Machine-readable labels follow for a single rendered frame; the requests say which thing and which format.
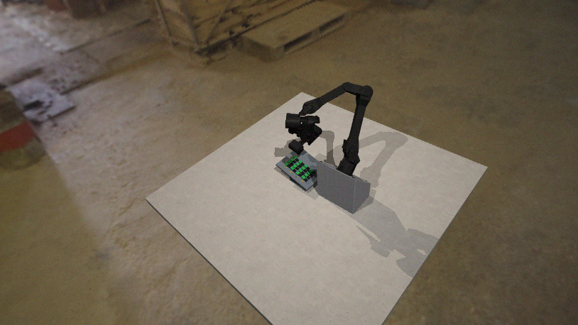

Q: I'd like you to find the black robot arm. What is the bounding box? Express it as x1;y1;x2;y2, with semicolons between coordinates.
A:
285;82;373;176

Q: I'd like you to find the grey switch panel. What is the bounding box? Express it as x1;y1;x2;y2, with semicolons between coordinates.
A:
276;150;317;191

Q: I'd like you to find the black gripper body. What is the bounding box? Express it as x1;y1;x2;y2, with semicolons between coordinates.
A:
288;125;322;154

